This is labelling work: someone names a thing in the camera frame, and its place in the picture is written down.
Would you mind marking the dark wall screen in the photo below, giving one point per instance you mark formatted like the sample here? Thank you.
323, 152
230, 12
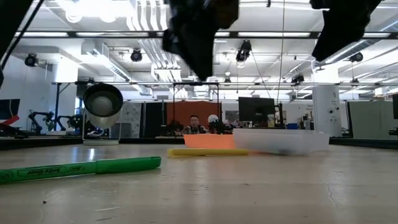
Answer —
9, 107

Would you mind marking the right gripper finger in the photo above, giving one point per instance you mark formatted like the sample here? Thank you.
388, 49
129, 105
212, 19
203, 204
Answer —
332, 40

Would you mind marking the orange sticky notepad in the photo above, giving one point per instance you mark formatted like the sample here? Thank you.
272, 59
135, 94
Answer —
208, 141

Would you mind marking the green highlighter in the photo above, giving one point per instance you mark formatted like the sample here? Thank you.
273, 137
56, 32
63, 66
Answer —
93, 168

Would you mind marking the grey horizontal ceiling rail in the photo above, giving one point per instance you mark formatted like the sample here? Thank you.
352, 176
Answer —
264, 83

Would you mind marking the white round lamp head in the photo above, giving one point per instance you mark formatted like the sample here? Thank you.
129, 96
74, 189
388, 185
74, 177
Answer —
213, 118

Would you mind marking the dark screen edge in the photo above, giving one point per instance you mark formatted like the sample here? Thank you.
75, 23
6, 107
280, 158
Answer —
395, 105

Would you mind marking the translucent white supply box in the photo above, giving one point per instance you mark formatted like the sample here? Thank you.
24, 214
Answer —
280, 140

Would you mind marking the black computer monitor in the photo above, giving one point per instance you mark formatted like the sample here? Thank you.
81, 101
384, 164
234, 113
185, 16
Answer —
256, 109

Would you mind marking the yellow highlighter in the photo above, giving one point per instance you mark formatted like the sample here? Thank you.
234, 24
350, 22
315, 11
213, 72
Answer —
205, 152

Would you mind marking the black table edge rail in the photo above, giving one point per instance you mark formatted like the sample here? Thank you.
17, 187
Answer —
363, 143
149, 141
37, 143

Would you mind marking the red object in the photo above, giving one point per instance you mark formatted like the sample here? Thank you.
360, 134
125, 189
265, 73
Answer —
9, 121

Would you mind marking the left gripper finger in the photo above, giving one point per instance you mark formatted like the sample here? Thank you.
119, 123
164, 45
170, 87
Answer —
202, 62

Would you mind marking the silver round spotlight lamp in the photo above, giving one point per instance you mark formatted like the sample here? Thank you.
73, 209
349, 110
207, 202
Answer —
103, 105

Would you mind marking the white round pillar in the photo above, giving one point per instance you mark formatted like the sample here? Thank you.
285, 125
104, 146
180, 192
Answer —
326, 112

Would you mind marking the black background robot arm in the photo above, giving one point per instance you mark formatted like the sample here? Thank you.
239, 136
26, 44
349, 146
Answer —
38, 118
70, 122

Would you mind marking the black ceiling camera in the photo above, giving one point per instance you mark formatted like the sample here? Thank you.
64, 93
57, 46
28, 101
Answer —
356, 57
31, 59
298, 79
136, 56
244, 51

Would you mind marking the dark partition panel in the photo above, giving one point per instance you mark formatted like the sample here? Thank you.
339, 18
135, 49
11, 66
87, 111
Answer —
154, 119

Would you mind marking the orange partition wall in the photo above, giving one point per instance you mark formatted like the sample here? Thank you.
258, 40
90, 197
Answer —
186, 109

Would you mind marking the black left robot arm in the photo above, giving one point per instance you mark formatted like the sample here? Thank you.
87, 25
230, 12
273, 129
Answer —
11, 21

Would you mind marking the person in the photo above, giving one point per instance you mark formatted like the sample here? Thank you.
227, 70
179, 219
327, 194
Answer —
194, 126

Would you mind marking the blue bin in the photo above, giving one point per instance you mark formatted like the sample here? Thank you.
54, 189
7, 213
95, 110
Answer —
292, 126

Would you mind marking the black metal frame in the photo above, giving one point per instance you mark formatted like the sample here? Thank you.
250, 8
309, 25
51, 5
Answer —
173, 105

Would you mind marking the grey-green partition wall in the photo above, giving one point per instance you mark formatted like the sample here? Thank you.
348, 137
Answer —
367, 119

